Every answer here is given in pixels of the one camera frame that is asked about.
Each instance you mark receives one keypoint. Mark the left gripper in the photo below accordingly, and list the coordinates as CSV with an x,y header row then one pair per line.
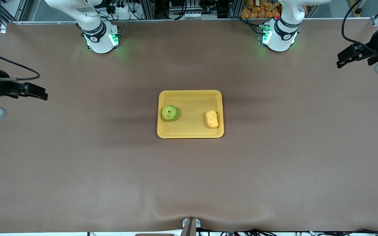
x,y
370,52

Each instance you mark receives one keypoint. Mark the green apple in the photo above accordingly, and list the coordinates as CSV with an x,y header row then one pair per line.
x,y
169,113

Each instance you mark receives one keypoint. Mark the yellow potato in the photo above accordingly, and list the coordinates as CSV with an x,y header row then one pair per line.
x,y
212,119

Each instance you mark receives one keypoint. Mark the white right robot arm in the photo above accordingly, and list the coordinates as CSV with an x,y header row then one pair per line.
x,y
100,42

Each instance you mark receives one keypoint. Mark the yellow plastic tray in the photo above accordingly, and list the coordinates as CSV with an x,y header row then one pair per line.
x,y
192,105

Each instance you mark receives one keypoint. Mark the bag of orange items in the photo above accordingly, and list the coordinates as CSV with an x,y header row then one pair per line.
x,y
261,8

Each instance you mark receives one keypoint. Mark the white power strip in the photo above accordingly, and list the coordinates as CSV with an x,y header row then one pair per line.
x,y
120,11

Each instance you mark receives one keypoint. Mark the metal table clamp bracket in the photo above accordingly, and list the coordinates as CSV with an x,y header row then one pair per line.
x,y
191,226

